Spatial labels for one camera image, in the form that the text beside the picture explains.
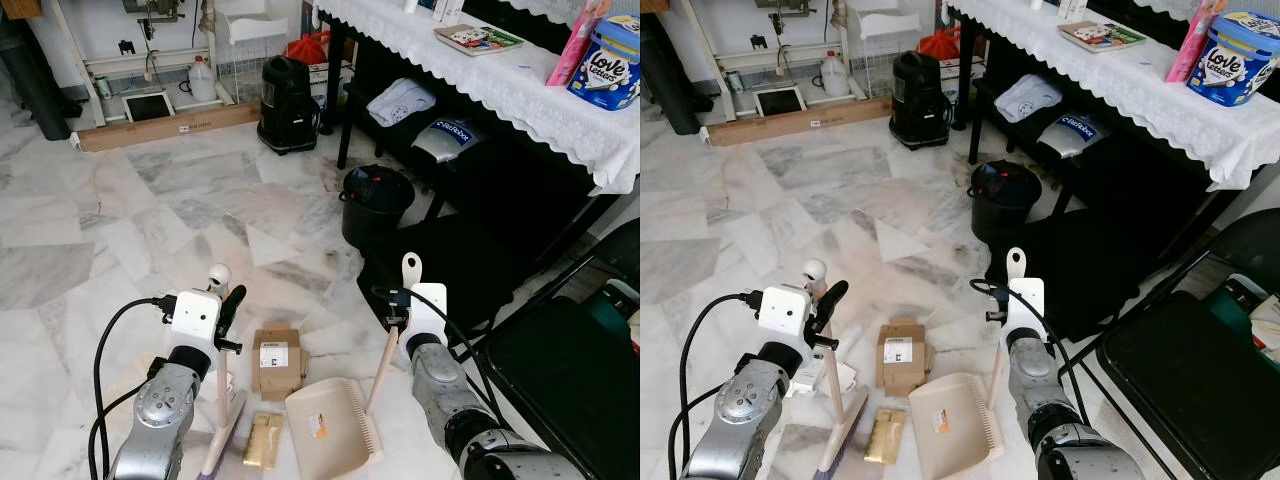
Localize black canister appliance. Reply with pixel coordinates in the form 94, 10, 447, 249
890, 50, 954, 151
257, 55, 323, 156

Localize dark rolled cylinder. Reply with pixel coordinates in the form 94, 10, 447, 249
0, 10, 73, 141
640, 10, 703, 136

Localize blue Love Letters tin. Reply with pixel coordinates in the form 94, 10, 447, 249
567, 15, 641, 111
1187, 12, 1280, 106

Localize beige long-handled dustpan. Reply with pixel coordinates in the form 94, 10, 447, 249
907, 247, 1029, 480
285, 253, 427, 480

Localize white paper packet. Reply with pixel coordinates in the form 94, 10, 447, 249
792, 360, 859, 397

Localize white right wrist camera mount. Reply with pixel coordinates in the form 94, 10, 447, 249
408, 283, 448, 341
1005, 278, 1046, 341

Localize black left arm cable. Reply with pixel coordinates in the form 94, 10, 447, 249
668, 290, 761, 480
88, 295, 173, 480

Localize small brown cardboard box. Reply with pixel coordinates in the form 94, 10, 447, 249
876, 320, 936, 396
250, 325, 309, 401

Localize grey bag with blue label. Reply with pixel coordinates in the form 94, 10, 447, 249
1037, 113, 1106, 159
410, 117, 486, 166

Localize teal and white bag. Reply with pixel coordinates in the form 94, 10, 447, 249
1205, 275, 1280, 366
600, 285, 641, 336

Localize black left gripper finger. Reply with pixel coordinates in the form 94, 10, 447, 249
814, 280, 849, 339
217, 285, 247, 343

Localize black frame table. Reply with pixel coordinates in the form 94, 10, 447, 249
320, 20, 621, 271
950, 20, 1251, 266

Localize white plastic jug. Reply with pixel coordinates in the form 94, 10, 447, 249
820, 50, 849, 99
188, 55, 218, 103

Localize red bag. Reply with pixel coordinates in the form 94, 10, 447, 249
917, 27, 961, 61
285, 30, 331, 66

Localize white wire rack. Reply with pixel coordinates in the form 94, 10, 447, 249
845, 8, 921, 96
213, 10, 291, 101

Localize folded white cloth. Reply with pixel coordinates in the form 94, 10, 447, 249
995, 73, 1064, 123
367, 78, 438, 128

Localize colourful book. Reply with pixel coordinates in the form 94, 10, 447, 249
433, 24, 524, 57
1057, 20, 1148, 53

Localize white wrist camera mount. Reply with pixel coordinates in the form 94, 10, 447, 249
757, 285, 813, 346
170, 290, 223, 346
1005, 278, 1046, 341
408, 283, 448, 341

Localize black plastic bucket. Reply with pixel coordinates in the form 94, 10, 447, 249
968, 160, 1043, 241
340, 165, 416, 246

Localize black folding chair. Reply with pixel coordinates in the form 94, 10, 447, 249
1060, 208, 1280, 480
475, 220, 641, 480

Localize pink carton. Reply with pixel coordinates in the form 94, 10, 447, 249
1165, 0, 1229, 84
545, 0, 611, 88

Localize long flat cardboard box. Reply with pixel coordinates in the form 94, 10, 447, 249
703, 97, 894, 149
75, 100, 263, 154

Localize white framed black panel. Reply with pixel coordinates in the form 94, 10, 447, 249
753, 86, 807, 119
122, 90, 176, 124

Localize gold foil packet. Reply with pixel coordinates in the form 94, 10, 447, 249
865, 408, 906, 464
243, 412, 284, 471

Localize white lace tablecloth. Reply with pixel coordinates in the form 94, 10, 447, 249
945, 0, 1280, 191
315, 0, 641, 196

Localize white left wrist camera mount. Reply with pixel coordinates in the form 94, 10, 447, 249
757, 285, 813, 346
170, 290, 223, 346

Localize white sewing machine table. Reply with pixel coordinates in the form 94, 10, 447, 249
680, 0, 851, 121
50, 0, 216, 126

